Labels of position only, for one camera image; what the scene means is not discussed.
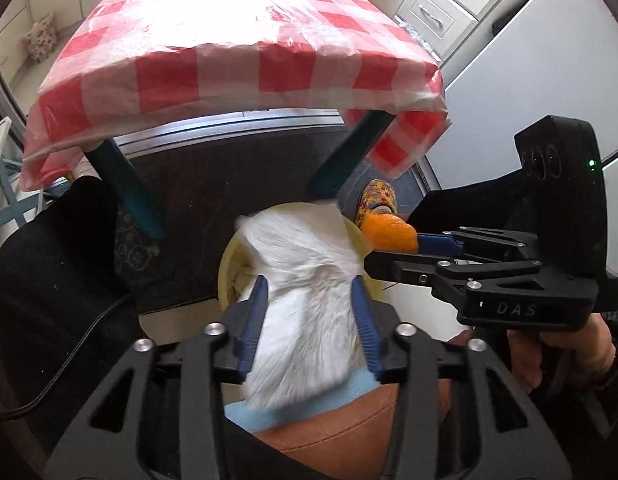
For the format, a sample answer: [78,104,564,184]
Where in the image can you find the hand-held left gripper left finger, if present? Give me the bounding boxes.
[46,275,271,480]

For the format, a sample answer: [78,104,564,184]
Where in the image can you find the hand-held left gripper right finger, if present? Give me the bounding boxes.
[350,276,574,480]

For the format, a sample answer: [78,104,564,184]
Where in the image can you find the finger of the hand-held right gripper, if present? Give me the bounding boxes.
[363,249,542,295]
[415,226,541,262]

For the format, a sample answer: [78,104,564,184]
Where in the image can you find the orange fruit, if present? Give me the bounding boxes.
[360,212,420,254]

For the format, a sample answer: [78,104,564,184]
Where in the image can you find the white fluffy cloth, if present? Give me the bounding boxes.
[234,204,381,411]

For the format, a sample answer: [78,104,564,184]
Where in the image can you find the person's right hand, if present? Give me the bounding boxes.
[506,311,618,390]

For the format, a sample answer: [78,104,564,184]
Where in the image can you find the floral slipper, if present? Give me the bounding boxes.
[354,179,400,229]

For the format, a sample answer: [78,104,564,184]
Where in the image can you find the light blue cloth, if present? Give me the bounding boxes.
[223,374,381,433]

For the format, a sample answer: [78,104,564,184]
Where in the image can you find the person's leg orange trousers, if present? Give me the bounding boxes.
[259,382,451,467]

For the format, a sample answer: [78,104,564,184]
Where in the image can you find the white refrigerator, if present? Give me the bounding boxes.
[439,0,618,196]

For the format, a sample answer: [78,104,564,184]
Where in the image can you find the table with teal legs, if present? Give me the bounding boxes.
[86,109,396,241]

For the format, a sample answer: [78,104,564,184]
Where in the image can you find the dark cloth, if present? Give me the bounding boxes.
[0,175,144,416]

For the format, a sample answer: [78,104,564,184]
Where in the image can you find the white drawer cabinet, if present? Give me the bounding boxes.
[394,0,536,62]

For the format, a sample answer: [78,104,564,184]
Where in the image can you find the red checked tablecloth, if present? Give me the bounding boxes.
[18,0,451,194]

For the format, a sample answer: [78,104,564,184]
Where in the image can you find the white shelf rack blue struts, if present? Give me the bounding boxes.
[0,117,42,232]

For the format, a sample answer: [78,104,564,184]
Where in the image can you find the floral bag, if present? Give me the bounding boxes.
[23,12,59,64]

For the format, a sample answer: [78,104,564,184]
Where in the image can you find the black cable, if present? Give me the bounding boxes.
[0,292,140,419]

